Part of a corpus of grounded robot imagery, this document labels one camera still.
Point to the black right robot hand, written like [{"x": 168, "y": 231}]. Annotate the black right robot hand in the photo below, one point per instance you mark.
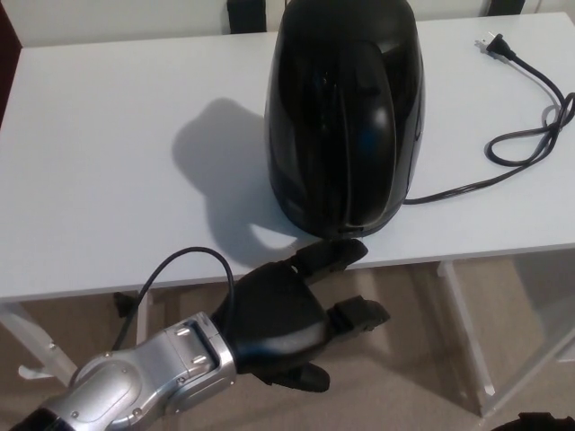
[{"x": 548, "y": 424}]

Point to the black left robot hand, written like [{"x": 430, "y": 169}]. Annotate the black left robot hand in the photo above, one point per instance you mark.
[{"x": 278, "y": 310}]

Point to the small black floor object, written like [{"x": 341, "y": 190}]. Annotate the small black floor object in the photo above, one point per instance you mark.
[{"x": 126, "y": 304}]

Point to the black electric kettle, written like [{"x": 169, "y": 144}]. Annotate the black electric kettle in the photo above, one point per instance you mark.
[{"x": 341, "y": 125}]

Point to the white table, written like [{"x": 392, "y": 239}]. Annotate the white table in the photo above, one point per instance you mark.
[{"x": 112, "y": 134}]

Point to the white table leg hook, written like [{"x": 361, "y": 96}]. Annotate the white table leg hook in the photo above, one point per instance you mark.
[{"x": 31, "y": 372}]

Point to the black vertical strip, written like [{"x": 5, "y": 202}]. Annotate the black vertical strip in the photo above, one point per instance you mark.
[{"x": 247, "y": 15}]

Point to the dark red panel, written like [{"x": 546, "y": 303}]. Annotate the dark red panel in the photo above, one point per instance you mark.
[{"x": 8, "y": 45}]

